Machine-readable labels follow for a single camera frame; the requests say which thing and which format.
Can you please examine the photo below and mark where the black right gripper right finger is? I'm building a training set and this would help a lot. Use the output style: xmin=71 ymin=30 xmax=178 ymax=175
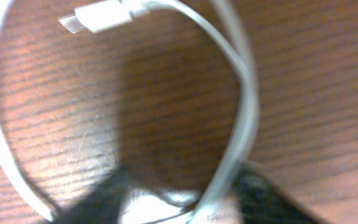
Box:
xmin=232 ymin=162 xmax=322 ymax=224

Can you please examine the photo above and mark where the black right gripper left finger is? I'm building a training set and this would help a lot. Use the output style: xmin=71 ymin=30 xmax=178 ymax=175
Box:
xmin=52 ymin=167 xmax=130 ymax=224

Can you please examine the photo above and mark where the white usb cable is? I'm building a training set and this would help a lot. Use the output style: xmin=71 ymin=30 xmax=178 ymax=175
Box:
xmin=0 ymin=0 xmax=260 ymax=224

